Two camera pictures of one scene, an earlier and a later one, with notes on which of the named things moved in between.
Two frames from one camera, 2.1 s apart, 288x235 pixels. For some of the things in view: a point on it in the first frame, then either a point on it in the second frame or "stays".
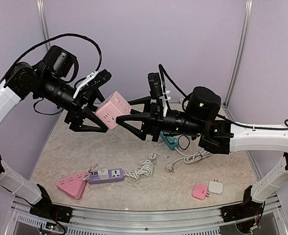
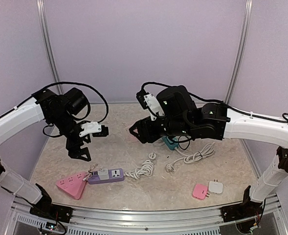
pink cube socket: x=112 y=106 → x=133 y=137
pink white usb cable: x=93 y=167 stays
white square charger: x=215 y=187 stays
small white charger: x=103 y=174 stays
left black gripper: x=76 y=115 → x=74 y=153
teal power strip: x=171 y=142 stays
